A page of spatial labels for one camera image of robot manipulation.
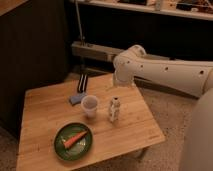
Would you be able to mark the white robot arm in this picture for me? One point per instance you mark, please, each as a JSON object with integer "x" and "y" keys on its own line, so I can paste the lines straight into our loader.
{"x": 192, "y": 77}

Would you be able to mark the translucent plastic cup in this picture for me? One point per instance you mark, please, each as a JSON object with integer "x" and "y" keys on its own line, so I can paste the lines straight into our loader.
{"x": 89, "y": 105}

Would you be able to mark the blue sponge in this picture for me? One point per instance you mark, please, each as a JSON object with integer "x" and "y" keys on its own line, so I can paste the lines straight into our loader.
{"x": 76, "y": 99}

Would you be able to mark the wooden table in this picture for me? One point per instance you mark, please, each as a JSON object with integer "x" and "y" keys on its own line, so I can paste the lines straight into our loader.
{"x": 47, "y": 110}

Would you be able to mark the orange carrot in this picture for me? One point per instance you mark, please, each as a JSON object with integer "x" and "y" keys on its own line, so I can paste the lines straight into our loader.
{"x": 67, "y": 144}

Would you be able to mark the green round plate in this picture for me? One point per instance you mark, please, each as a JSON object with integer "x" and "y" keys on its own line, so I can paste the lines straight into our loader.
{"x": 79, "y": 148}

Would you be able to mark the metal vertical pole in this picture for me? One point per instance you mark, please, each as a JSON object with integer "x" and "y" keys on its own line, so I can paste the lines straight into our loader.
{"x": 82, "y": 39}

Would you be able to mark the dark cabinet with wooden top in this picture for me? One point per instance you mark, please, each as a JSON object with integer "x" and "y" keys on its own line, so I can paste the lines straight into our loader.
{"x": 33, "y": 53}

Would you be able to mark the cluttered white shelf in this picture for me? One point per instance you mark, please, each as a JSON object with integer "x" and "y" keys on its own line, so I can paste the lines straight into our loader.
{"x": 195, "y": 9}

